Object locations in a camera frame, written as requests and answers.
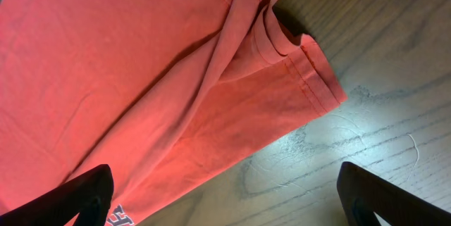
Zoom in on red printed t-shirt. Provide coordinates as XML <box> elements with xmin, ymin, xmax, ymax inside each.
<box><xmin>1</xmin><ymin>0</ymin><xmax>346</xmax><ymax>225</ymax></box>

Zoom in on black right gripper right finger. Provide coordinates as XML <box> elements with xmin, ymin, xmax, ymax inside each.
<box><xmin>337</xmin><ymin>161</ymin><xmax>450</xmax><ymax>226</ymax></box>

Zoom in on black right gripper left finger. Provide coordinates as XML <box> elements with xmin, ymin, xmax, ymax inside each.
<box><xmin>1</xmin><ymin>164</ymin><xmax>114</xmax><ymax>226</ymax></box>

